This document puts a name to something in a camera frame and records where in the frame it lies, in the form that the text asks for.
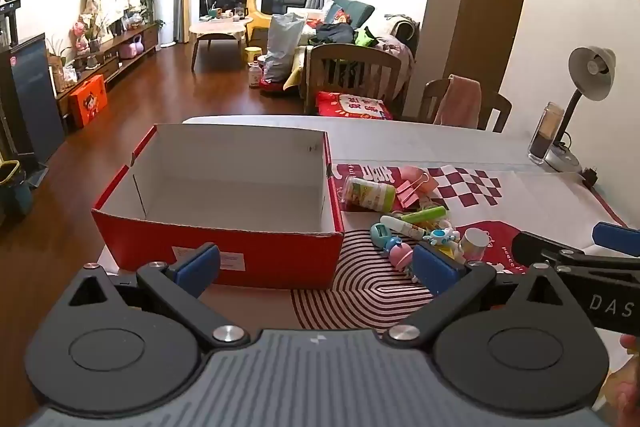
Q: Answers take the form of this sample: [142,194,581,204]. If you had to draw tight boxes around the clear glass bottle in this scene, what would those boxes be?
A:
[527,102,565,166]

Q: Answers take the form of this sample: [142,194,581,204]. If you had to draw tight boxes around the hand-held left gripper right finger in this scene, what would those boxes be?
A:
[382,242,566,350]

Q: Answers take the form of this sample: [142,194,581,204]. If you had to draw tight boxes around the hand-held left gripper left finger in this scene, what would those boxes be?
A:
[65,243,251,350]

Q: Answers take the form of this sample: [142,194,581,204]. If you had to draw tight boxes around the person's right hand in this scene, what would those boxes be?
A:
[607,333,640,427]

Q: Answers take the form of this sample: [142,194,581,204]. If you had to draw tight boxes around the white round container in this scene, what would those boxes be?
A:
[460,227,491,260]

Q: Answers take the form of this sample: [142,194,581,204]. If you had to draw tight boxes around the wooden tv cabinet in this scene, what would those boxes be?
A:
[47,23,161,108]

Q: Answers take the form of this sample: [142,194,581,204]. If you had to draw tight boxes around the dark blue tall appliance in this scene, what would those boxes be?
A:
[0,33,66,168]

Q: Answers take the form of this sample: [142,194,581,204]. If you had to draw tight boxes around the round coffee table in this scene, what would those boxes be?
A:
[188,18,253,72]

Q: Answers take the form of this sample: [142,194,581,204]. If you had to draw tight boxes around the pink handbag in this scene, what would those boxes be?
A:
[118,34,146,59]

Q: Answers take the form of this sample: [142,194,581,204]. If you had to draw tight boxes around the red printed cushion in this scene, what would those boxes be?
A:
[315,91,393,122]

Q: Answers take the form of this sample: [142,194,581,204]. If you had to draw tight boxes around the grey plastic bag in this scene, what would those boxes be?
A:
[262,13,306,82]

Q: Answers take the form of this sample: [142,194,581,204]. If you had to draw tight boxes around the orange gift box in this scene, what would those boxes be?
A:
[67,74,108,130]

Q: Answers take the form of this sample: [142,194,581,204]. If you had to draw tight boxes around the toothpick jar with green lid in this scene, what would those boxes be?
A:
[340,177,398,212]

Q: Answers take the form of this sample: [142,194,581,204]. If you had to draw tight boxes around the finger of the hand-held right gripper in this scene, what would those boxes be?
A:
[511,231,601,269]
[591,221,640,259]

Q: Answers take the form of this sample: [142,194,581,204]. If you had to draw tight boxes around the small teal plastic toy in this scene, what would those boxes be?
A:
[370,224,393,253]

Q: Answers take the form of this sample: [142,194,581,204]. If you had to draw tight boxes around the teal trash bin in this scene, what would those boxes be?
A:
[0,159,33,220]

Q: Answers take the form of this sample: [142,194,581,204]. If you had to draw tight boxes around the sofa with clothes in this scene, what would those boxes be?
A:
[285,0,418,98]

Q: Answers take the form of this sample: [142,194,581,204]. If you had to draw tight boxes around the pink binder clip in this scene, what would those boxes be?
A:
[397,174,437,210]

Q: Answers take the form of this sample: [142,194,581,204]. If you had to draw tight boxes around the grey desk lamp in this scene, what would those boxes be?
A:
[542,46,617,175]

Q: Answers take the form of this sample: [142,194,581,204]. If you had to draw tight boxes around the red and white printed mat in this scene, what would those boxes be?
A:
[287,161,632,333]

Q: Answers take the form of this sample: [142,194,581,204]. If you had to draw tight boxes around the red cardboard box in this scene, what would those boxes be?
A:
[91,123,346,292]

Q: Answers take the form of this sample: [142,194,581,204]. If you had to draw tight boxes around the black countertop appliance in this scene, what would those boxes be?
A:
[0,0,23,50]

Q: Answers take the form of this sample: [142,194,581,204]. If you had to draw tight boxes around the teal sofa cushion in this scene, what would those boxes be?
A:
[327,0,376,25]

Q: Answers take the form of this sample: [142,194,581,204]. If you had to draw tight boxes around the wooden slatted chair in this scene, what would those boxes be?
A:
[303,43,403,115]

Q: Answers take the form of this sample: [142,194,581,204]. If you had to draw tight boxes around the pink and blue toy figure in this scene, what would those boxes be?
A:
[382,239,416,270]

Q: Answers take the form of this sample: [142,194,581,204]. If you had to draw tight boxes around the pink plastic bowl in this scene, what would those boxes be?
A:
[396,165,427,184]

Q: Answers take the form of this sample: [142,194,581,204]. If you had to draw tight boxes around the pink cloth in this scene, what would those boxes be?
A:
[432,74,482,128]

